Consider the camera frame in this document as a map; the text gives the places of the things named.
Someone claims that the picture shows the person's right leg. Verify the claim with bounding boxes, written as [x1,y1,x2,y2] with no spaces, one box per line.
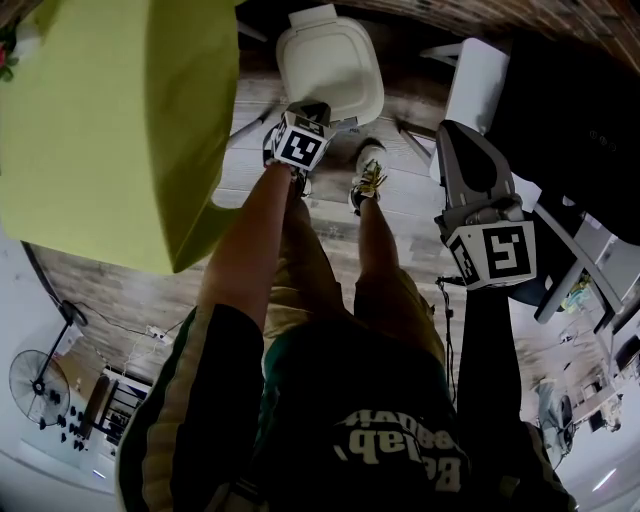
[355,197,401,286]

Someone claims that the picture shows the person's green printed jersey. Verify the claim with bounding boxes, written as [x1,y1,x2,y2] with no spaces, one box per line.
[113,302,576,512]

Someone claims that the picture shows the group of small black objects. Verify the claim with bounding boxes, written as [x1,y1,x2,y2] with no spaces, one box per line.
[38,404,91,454]

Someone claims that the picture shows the person's left white sneaker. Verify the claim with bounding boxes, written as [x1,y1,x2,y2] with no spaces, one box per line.
[292,167,314,199]

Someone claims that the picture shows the person's white sneaker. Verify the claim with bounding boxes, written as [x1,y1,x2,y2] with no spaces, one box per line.
[292,167,314,199]
[348,142,390,211]

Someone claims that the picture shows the black standing fan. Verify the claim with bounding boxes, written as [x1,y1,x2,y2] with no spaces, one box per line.
[8,299,89,431]

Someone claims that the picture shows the person's bare left forearm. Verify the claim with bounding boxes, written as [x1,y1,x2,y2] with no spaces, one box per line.
[196,162,296,331]

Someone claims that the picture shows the person's black-sleeved right forearm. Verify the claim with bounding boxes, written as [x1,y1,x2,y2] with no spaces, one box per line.
[457,287,524,431]

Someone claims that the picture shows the green tablecloth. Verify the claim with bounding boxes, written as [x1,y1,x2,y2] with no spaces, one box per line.
[0,0,249,275]

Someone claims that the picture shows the person's left leg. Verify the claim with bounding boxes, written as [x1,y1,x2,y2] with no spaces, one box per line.
[284,194,331,266]

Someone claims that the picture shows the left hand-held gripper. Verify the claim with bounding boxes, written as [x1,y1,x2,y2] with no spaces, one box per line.
[262,99,335,173]

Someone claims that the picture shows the white trash bin lid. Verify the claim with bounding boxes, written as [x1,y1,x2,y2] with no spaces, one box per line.
[275,7,385,114]

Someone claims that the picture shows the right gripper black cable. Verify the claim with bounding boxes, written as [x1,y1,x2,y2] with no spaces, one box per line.
[434,273,466,406]

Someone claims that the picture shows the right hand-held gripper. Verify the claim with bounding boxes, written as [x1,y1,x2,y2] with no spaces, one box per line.
[433,119,538,292]

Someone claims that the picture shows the white cup with colourful cloth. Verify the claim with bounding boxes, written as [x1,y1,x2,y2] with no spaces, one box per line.
[562,279,594,314]

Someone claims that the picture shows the grey harness strap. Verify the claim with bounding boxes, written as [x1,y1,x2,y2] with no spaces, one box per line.
[227,477,261,512]

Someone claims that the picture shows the person's tan shorts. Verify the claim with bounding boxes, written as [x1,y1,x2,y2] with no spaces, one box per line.
[262,239,446,361]

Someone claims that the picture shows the pink flower vase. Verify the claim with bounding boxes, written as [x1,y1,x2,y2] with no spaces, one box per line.
[0,27,21,84]

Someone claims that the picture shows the white power strip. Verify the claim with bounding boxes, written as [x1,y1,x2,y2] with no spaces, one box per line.
[144,324,175,347]

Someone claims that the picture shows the black office chair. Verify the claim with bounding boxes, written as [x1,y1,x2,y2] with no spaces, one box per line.
[507,219,566,306]

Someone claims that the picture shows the person's right white sneaker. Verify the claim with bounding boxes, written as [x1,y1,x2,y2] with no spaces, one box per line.
[348,142,390,211]

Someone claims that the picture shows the person's leg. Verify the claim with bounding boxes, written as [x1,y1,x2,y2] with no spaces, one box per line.
[355,197,401,286]
[284,194,331,266]

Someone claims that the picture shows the grey swivel chair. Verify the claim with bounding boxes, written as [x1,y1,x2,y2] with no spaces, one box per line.
[534,379,576,471]

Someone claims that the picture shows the black metal rack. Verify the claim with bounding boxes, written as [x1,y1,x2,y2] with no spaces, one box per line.
[82,367,154,446]

